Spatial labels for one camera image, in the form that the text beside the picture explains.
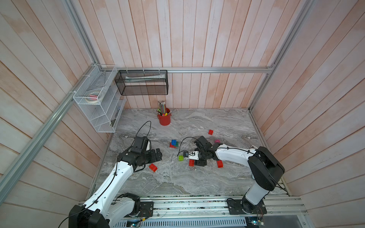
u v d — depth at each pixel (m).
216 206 0.76
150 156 0.72
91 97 0.73
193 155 0.79
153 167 0.88
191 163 0.90
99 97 0.73
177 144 0.98
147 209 0.74
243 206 0.66
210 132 1.04
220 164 0.89
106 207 0.40
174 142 0.95
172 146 0.96
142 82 1.07
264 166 0.51
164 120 1.12
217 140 0.99
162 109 1.04
